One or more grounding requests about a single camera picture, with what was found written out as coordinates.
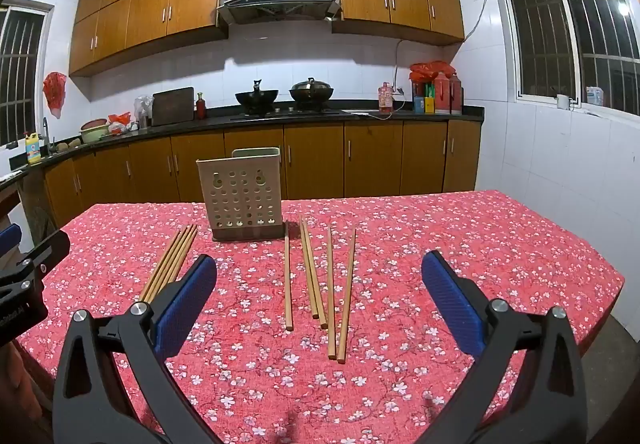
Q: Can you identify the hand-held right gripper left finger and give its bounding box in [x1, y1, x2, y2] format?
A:
[52, 253, 222, 444]

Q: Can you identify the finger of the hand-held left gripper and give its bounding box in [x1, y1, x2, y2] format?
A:
[0, 223, 22, 253]
[19, 229, 70, 273]

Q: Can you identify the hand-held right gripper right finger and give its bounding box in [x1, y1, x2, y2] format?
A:
[414, 250, 589, 444]

